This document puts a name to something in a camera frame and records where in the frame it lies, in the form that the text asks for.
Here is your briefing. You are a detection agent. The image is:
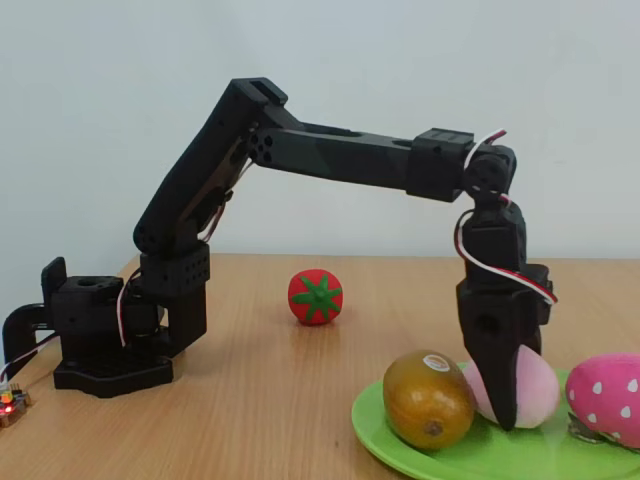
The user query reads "white red base servo cable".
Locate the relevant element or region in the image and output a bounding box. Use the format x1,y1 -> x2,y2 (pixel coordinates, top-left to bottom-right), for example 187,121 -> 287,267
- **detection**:
115,267 -> 145,348

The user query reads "black table clamp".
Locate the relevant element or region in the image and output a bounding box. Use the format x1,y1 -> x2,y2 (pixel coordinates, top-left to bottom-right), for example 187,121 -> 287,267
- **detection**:
1,302 -> 57,372

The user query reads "brown kiwi with sticker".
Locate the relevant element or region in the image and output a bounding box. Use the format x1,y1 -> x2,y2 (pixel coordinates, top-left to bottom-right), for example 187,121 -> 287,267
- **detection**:
382,349 -> 477,452

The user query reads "white red board cable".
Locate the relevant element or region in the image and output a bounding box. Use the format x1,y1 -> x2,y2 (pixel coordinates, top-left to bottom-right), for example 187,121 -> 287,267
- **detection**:
0,332 -> 61,386

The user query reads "small controller circuit board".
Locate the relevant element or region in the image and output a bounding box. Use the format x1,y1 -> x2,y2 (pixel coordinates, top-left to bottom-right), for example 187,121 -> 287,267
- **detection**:
0,382 -> 34,430

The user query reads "red toy tomato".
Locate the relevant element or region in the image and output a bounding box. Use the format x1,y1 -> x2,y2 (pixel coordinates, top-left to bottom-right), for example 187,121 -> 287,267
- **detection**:
287,268 -> 345,327

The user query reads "pink white-dotted plush strawberry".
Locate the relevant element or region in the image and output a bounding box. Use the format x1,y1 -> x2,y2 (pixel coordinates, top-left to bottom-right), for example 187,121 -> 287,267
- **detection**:
564,352 -> 640,451

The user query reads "pale pink plush peach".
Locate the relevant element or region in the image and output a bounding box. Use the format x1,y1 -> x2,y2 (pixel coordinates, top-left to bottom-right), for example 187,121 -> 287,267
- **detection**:
461,346 -> 561,430

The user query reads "green oval plate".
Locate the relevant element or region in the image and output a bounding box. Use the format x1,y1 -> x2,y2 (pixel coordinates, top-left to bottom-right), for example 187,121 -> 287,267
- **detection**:
351,364 -> 640,480

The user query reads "white red gripper servo cable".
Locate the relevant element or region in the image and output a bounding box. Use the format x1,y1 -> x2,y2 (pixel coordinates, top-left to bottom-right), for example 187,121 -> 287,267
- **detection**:
453,128 -> 560,306

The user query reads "white red elbow servo cable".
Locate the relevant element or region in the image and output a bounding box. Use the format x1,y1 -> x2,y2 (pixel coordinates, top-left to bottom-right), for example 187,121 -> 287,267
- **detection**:
196,149 -> 261,247

